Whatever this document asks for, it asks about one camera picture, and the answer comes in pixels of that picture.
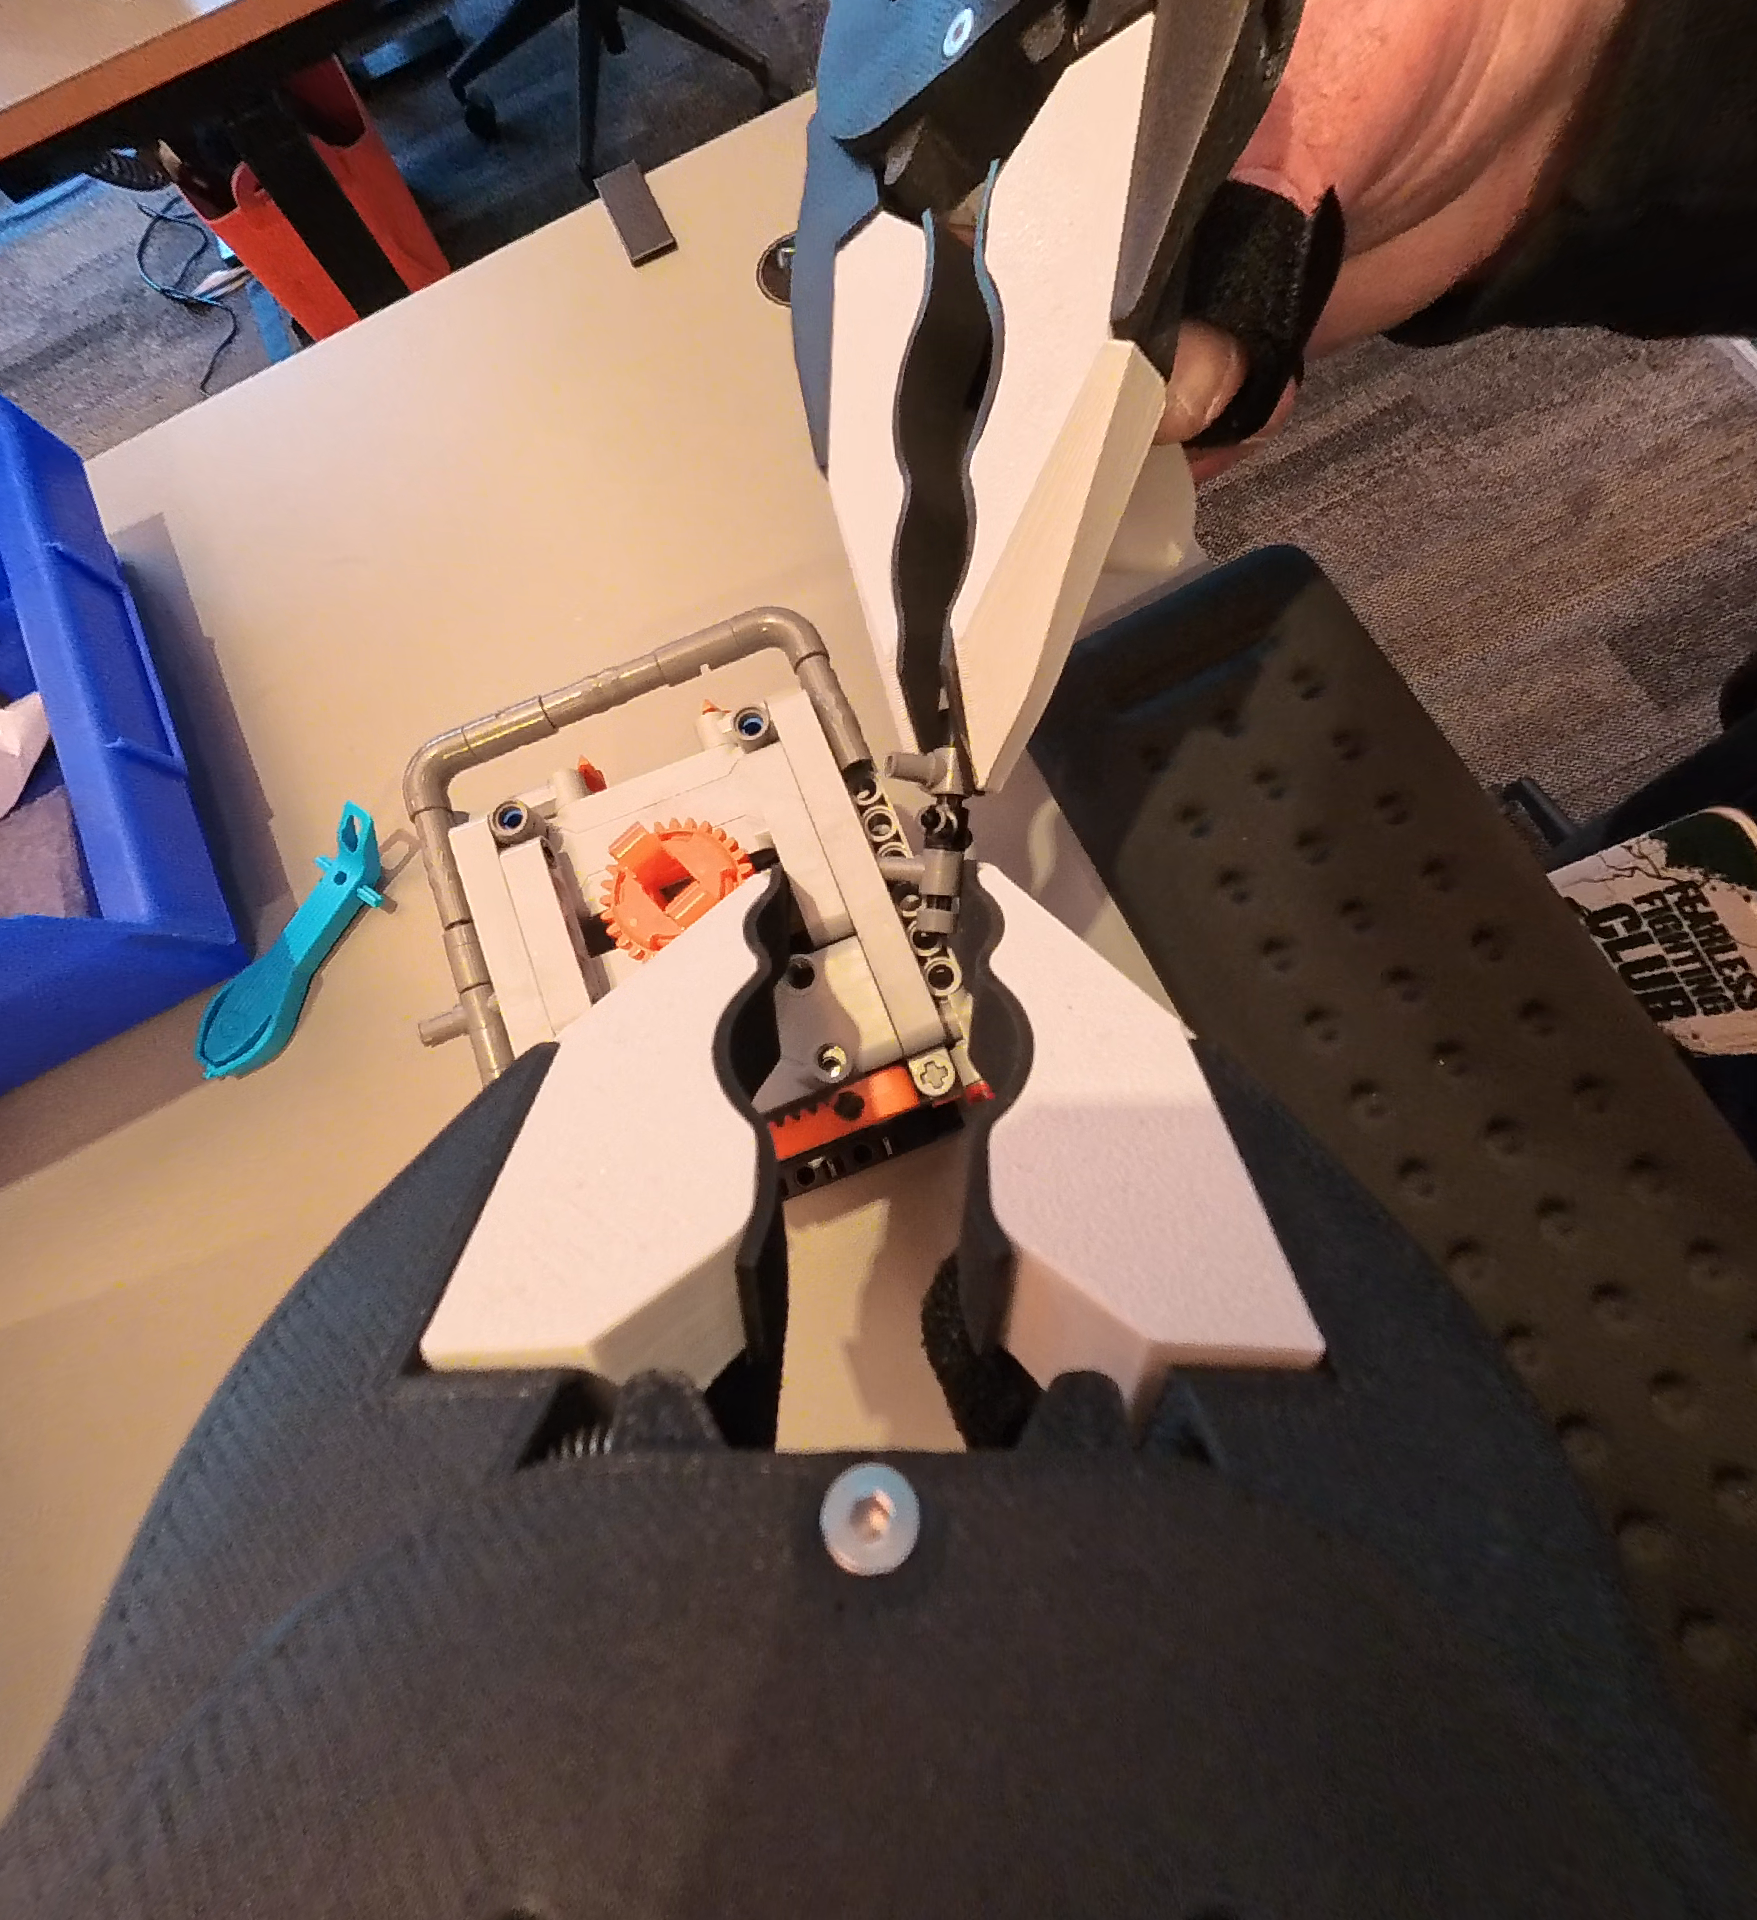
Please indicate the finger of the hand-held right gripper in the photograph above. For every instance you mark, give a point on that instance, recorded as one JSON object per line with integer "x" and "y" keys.
{"x": 885, "y": 390}
{"x": 1074, "y": 360}

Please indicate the wooden desk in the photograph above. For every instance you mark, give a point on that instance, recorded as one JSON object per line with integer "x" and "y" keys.
{"x": 70, "y": 76}

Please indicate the small black table clip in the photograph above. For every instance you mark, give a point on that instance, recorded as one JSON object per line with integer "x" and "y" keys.
{"x": 637, "y": 217}

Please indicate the person's right hand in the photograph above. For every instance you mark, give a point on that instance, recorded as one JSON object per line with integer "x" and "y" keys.
{"x": 1420, "y": 122}

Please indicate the round metal table grommet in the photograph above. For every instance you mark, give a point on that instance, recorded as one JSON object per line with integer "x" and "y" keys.
{"x": 786, "y": 271}

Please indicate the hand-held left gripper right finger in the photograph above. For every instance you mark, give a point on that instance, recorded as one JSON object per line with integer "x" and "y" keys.
{"x": 1165, "y": 1200}

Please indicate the purple cloth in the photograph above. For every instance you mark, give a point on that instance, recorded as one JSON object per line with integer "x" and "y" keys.
{"x": 32, "y": 866}

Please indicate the red metal frame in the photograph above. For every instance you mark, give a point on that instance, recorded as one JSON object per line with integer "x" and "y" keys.
{"x": 324, "y": 196}

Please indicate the blue plastic bin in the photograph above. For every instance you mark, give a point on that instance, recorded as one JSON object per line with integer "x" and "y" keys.
{"x": 70, "y": 991}

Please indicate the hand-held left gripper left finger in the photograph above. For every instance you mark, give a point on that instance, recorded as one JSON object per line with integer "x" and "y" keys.
{"x": 580, "y": 1200}

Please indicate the black white printed card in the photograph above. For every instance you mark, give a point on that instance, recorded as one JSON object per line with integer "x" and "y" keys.
{"x": 1719, "y": 931}

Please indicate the person's right forearm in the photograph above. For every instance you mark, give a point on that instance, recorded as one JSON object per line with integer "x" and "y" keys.
{"x": 1690, "y": 183}

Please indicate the teal brick separator tool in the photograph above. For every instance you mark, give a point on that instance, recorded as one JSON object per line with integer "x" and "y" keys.
{"x": 262, "y": 1006}

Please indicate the grey toy brick model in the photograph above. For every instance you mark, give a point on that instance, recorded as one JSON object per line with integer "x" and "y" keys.
{"x": 848, "y": 931}

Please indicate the black office chair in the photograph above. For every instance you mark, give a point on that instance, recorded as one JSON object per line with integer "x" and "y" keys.
{"x": 609, "y": 46}

